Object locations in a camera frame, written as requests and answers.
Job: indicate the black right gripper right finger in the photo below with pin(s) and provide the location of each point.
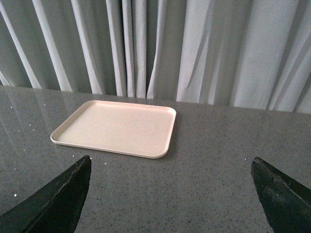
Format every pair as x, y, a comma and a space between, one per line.
286, 202

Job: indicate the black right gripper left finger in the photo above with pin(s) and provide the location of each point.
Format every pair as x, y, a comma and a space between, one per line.
56, 207

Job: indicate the cream rectangular tray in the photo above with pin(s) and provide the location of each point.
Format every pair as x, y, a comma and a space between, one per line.
126, 128

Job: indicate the grey pleated curtain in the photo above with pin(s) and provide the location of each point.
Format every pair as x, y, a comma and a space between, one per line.
242, 53

